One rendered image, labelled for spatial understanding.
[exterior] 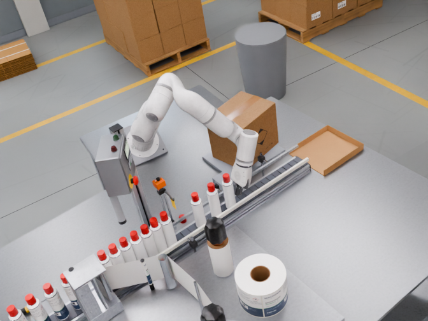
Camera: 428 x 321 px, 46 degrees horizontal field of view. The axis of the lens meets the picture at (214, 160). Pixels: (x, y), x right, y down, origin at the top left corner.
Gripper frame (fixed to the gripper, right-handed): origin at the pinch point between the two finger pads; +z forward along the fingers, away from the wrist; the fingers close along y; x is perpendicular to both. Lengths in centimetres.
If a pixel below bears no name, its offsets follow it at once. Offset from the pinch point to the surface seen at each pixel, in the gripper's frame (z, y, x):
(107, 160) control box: -31, -2, -70
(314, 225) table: 5.0, 33.6, 19.6
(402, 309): 52, 66, 68
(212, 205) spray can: 2.8, 1.3, -16.7
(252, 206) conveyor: 6.9, 5.4, 5.8
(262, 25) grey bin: -29, -184, 173
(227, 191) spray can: -3.3, 1.9, -9.1
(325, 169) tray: -8.9, 12.8, 46.0
